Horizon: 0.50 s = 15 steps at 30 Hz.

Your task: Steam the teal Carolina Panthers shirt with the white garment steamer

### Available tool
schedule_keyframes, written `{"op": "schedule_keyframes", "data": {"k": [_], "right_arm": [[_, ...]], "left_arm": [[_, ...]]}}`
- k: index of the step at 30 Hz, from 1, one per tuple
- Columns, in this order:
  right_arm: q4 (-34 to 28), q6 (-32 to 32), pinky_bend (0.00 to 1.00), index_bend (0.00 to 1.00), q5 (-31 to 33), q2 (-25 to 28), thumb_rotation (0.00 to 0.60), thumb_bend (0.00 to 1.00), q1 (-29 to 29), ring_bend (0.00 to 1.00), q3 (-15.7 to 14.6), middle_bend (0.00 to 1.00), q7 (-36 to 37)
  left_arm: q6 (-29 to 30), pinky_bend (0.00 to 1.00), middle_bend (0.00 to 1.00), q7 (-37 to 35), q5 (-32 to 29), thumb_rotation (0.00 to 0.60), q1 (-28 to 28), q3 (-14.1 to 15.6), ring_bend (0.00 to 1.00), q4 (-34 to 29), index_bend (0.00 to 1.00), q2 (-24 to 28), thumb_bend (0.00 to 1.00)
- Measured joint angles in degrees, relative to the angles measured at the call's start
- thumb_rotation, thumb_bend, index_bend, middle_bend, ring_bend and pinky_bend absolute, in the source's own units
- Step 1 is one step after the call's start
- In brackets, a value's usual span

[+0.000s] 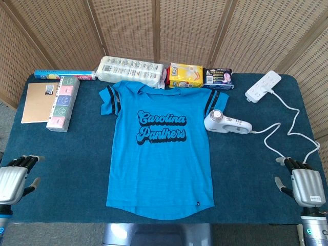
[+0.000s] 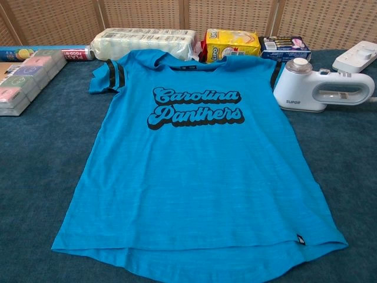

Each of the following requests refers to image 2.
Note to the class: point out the blue Carolina Panthers T-shirt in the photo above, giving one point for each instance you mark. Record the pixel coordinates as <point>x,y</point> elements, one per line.
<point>191,177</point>

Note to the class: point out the white handheld garment steamer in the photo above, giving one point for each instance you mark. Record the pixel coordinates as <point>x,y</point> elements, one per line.
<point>290,88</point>

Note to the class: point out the red packet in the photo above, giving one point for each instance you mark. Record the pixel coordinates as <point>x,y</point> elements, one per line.
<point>203,55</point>

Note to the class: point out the yellow wipes pack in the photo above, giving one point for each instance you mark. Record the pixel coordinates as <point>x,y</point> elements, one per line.
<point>235,44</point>

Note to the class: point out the white toilet paper pack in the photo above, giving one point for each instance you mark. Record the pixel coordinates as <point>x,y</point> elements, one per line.
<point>141,41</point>

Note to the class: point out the dark blue sanitary pad pack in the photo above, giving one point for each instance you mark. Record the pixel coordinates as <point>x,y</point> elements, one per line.
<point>282,53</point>

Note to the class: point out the dark teal table top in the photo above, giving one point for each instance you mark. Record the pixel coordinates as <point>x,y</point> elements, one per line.
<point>44,177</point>

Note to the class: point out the wicker folding screen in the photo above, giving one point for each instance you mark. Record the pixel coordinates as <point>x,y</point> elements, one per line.
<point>59,20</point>

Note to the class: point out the pastel pocket tissue pack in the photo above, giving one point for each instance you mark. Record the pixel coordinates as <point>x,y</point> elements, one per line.
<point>20,82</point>

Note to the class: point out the white power strip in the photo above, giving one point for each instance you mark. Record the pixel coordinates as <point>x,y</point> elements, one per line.
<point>350,60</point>

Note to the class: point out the blue red food wrap box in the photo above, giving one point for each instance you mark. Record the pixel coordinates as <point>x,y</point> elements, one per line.
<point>14,54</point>

